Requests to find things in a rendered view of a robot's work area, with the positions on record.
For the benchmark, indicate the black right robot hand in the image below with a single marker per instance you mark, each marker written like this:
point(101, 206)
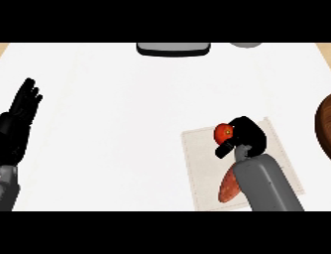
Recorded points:
point(249, 136)

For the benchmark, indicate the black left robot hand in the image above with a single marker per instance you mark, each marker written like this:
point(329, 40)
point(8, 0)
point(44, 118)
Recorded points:
point(16, 129)

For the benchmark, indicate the red tomato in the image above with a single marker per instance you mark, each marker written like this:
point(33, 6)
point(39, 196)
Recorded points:
point(224, 133)

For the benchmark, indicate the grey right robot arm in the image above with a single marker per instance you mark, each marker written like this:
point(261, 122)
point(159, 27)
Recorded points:
point(267, 183)

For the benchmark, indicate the pale beige placemat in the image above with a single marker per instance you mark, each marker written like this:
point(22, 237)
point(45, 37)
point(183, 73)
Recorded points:
point(208, 172)

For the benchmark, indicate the orange-red sweet potato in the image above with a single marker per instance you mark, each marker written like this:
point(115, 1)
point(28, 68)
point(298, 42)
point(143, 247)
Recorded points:
point(228, 187)

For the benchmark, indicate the grey round object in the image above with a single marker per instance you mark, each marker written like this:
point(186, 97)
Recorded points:
point(246, 45)

